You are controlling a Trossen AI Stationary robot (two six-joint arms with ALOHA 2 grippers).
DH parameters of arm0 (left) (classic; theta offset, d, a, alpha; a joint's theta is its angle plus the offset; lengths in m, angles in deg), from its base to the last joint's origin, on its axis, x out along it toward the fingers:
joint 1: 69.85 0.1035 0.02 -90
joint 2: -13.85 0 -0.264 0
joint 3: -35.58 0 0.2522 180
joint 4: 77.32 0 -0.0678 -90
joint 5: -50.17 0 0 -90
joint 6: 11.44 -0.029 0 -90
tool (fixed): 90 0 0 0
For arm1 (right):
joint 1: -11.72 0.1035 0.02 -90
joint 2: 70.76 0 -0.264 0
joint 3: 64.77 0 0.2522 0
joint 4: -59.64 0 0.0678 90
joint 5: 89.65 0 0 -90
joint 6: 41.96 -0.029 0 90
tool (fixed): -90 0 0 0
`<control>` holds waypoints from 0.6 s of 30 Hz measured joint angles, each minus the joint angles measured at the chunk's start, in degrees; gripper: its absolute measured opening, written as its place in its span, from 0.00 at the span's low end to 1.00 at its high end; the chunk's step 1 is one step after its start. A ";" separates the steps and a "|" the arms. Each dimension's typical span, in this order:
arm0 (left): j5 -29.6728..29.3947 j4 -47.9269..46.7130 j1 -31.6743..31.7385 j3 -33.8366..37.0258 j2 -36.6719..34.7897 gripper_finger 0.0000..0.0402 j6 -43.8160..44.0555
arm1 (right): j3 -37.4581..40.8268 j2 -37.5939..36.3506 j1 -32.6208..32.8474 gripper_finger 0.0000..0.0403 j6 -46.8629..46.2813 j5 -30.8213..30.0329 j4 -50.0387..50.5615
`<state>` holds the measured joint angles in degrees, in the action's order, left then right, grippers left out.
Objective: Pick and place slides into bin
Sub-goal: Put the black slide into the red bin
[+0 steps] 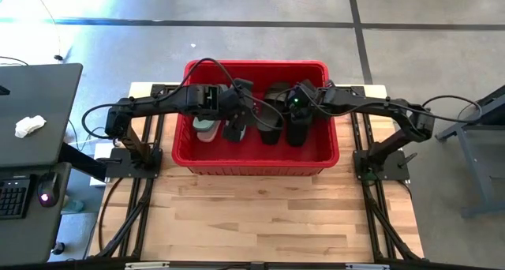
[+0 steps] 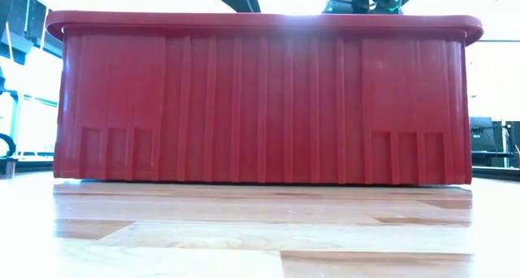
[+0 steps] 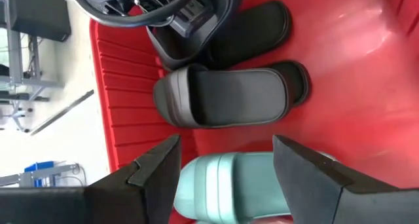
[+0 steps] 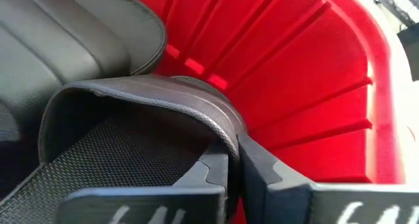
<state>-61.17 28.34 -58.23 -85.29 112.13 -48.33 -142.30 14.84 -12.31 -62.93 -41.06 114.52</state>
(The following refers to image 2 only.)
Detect red plastic bin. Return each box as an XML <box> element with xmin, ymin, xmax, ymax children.
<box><xmin>45</xmin><ymin>10</ymin><xmax>485</xmax><ymax>186</ymax></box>

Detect dark grey building frame structure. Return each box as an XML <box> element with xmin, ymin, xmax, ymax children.
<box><xmin>7</xmin><ymin>0</ymin><xmax>64</xmax><ymax>66</ymax></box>

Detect black aluminium frame rail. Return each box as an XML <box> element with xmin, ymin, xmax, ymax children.
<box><xmin>470</xmin><ymin>166</ymin><xmax>520</xmax><ymax>182</ymax></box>
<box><xmin>0</xmin><ymin>155</ymin><xmax>54</xmax><ymax>174</ymax></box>

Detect black cable loop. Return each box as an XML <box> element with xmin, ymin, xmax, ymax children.
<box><xmin>0</xmin><ymin>132</ymin><xmax>18</xmax><ymax>159</ymax></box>

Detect teal metal post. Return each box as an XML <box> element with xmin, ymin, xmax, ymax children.
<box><xmin>8</xmin><ymin>91</ymin><xmax>22</xmax><ymax>149</ymax></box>

